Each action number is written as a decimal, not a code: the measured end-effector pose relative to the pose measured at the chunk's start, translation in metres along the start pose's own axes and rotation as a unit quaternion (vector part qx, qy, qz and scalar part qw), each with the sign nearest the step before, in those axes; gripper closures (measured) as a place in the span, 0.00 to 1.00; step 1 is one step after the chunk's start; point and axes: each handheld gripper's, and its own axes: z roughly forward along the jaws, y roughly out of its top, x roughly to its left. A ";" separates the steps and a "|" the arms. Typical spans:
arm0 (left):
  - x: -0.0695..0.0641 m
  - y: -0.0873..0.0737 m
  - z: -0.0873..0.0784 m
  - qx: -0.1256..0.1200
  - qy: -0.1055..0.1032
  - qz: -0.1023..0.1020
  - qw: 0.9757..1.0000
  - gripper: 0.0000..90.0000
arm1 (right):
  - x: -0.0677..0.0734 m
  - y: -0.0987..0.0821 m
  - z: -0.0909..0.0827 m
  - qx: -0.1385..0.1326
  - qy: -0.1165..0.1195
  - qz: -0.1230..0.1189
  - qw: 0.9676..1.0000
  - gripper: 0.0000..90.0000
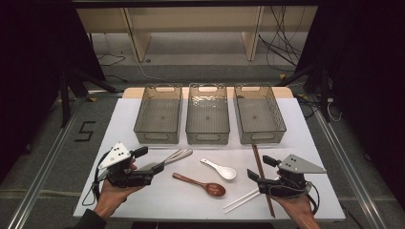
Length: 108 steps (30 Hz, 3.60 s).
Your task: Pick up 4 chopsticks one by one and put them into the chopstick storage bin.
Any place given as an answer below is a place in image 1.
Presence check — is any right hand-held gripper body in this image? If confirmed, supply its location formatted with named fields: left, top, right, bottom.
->
left=257, top=154, right=328, bottom=199

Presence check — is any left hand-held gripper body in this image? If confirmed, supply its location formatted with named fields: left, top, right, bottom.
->
left=97, top=141, right=155, bottom=189

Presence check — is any brown wooden chopstick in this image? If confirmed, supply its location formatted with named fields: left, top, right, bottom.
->
left=252, top=143, right=276, bottom=219
left=251, top=143, right=275, bottom=219

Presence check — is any stainless steel knife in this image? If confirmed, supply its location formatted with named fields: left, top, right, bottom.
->
left=139, top=148, right=191, bottom=173

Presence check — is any white chopstick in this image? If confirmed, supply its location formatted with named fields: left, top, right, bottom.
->
left=223, top=176, right=281, bottom=210
left=224, top=192, right=262, bottom=215

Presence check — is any long metal rod tool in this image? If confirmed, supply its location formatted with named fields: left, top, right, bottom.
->
left=162, top=149, right=194, bottom=167

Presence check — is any white ceramic spoon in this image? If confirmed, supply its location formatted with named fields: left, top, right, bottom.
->
left=200, top=157, right=238, bottom=181

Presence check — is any brown wooden spoon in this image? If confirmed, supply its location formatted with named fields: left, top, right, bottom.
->
left=172, top=172, right=226, bottom=198

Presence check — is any smoky clear plastic bin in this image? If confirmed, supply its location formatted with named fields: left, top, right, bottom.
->
left=185, top=82, right=231, bottom=146
left=233, top=83, right=288, bottom=145
left=133, top=83, right=183, bottom=145

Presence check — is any person's right hand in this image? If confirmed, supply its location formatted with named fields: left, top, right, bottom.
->
left=270, top=193, right=315, bottom=220

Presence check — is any person's left hand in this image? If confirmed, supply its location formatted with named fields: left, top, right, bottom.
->
left=95, top=159, right=144, bottom=214

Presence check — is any black metal stand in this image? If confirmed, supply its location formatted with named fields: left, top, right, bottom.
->
left=58, top=63, right=118, bottom=128
left=276, top=60, right=332, bottom=123

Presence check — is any black curtain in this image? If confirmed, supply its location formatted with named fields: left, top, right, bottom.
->
left=0, top=0, right=107, bottom=180
left=295, top=0, right=405, bottom=204

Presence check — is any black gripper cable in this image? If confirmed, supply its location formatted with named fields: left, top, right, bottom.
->
left=305, top=181, right=321, bottom=216
left=81, top=152, right=111, bottom=207

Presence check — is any aluminium floor rail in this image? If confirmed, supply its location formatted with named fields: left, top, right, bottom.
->
left=6, top=94, right=89, bottom=229
left=313, top=108, right=388, bottom=229

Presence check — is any thin white cable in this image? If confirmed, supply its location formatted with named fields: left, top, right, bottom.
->
left=326, top=97, right=343, bottom=123

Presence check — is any white floor cable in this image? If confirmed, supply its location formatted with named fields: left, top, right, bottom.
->
left=122, top=47, right=168, bottom=83

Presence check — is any black floor cable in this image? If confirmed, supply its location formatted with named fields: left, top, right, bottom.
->
left=96, top=52, right=127, bottom=67

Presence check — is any light wooden furniture frame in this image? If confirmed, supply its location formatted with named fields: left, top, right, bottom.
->
left=75, top=6, right=319, bottom=63

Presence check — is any bundle of black cables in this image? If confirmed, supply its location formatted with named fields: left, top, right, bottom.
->
left=257, top=6, right=304, bottom=73

